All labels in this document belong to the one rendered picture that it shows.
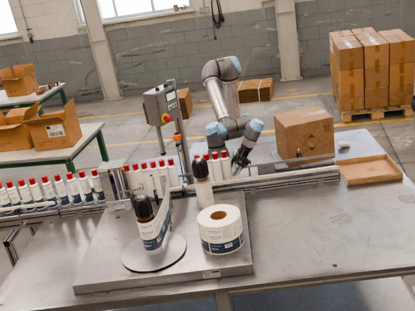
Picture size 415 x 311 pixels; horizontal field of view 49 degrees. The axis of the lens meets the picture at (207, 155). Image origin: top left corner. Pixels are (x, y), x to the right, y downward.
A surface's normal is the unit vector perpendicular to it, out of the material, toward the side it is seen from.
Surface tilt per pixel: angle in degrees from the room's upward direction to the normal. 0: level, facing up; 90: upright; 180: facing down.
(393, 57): 90
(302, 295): 0
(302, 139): 90
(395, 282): 1
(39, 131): 91
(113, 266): 0
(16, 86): 90
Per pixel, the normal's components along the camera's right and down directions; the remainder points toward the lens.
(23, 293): -0.16, -0.90
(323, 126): 0.15, 0.37
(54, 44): -0.16, 0.42
